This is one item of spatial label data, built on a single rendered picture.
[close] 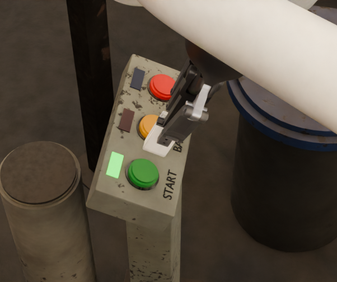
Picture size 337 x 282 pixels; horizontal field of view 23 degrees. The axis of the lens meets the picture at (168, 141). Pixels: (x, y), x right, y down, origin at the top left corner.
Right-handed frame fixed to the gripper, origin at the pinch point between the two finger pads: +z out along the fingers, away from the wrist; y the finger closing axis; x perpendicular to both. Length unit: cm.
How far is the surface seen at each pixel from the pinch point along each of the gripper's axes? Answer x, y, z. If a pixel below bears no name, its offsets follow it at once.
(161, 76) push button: -0.3, -15.8, 8.5
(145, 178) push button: 0.7, 1.3, 8.3
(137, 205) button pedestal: 0.8, 4.7, 9.6
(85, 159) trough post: 0, -41, 73
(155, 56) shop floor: 9, -75, 71
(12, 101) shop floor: -19, -55, 81
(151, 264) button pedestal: 10.7, -2.0, 36.0
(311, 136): 28.3, -24.4, 18.9
